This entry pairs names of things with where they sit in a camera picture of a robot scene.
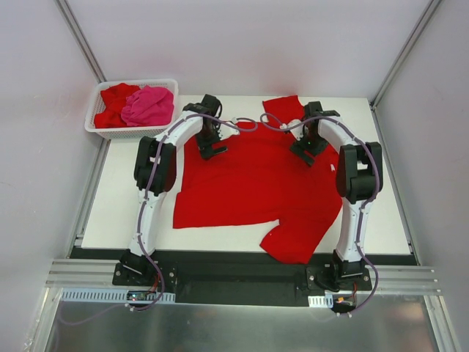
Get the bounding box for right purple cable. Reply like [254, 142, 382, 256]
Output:
[259, 112, 381, 322]

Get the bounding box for right white cable duct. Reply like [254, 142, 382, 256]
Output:
[308, 294, 333, 309]

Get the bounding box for pink t shirt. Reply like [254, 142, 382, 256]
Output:
[121, 86, 174, 127]

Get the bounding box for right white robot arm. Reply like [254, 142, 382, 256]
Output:
[288, 101, 383, 292]

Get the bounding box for aluminium frame post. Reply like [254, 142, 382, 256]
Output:
[54, 0, 107, 83]
[369, 0, 443, 109]

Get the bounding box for left white cable duct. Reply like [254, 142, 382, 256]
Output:
[61, 288, 160, 305]

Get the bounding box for white cable duct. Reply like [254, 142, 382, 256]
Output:
[308, 294, 333, 309]
[61, 288, 160, 305]

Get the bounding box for white plastic basket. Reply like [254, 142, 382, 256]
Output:
[84, 77, 180, 139]

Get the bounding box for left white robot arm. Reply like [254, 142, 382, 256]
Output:
[113, 95, 227, 286]

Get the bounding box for right aluminium frame post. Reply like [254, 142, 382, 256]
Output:
[369, 0, 443, 109]

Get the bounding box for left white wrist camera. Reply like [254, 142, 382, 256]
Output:
[218, 117, 240, 141]

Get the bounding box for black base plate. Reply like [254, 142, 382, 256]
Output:
[69, 247, 372, 305]

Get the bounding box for left aluminium frame post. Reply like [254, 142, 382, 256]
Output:
[54, 0, 107, 83]

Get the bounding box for red t shirt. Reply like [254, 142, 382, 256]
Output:
[171, 94, 344, 265]
[94, 83, 140, 128]

